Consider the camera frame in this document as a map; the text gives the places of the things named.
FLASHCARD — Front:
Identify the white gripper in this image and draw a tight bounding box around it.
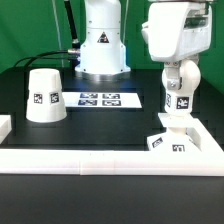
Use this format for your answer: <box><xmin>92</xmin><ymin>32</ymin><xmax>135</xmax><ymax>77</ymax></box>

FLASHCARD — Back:
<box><xmin>142</xmin><ymin>2</ymin><xmax>212</xmax><ymax>90</ymax></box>

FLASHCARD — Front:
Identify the white lamp bulb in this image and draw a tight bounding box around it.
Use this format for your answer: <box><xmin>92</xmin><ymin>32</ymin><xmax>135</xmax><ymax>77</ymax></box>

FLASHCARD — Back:
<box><xmin>162</xmin><ymin>60</ymin><xmax>201</xmax><ymax>116</ymax></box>

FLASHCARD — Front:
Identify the white lamp base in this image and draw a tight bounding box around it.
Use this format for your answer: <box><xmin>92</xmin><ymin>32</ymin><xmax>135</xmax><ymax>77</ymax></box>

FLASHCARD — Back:
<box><xmin>147</xmin><ymin>113</ymin><xmax>199</xmax><ymax>153</ymax></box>

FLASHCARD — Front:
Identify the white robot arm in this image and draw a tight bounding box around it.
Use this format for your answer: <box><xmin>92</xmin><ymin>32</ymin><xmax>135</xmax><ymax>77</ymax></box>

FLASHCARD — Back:
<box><xmin>76</xmin><ymin>0</ymin><xmax>212</xmax><ymax>90</ymax></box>

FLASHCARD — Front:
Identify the white lamp shade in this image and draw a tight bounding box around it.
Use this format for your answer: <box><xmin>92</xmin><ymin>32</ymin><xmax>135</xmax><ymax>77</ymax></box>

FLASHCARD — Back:
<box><xmin>26</xmin><ymin>68</ymin><xmax>67</xmax><ymax>123</ymax></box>

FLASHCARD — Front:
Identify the white marker sheet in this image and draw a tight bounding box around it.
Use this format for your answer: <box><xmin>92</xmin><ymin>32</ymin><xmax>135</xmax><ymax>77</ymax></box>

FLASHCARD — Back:
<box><xmin>62</xmin><ymin>92</ymin><xmax>141</xmax><ymax>109</ymax></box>

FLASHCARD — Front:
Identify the white fence frame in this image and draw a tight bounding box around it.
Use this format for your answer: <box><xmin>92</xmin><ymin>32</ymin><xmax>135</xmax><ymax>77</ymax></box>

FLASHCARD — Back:
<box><xmin>0</xmin><ymin>114</ymin><xmax>224</xmax><ymax>177</ymax></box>

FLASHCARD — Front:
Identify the black cable conduit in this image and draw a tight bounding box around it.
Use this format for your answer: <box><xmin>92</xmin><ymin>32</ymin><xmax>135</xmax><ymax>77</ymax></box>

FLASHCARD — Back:
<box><xmin>63</xmin><ymin>0</ymin><xmax>81</xmax><ymax>48</ymax></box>

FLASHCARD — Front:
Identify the thin grey cable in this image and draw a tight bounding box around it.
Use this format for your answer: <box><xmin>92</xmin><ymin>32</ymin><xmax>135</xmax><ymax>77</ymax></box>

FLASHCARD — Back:
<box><xmin>51</xmin><ymin>0</ymin><xmax>64</xmax><ymax>69</ymax></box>

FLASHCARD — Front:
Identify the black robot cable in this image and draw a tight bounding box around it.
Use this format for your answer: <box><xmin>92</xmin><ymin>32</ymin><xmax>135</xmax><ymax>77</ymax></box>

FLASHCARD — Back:
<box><xmin>13</xmin><ymin>49</ymin><xmax>82</xmax><ymax>69</ymax></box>

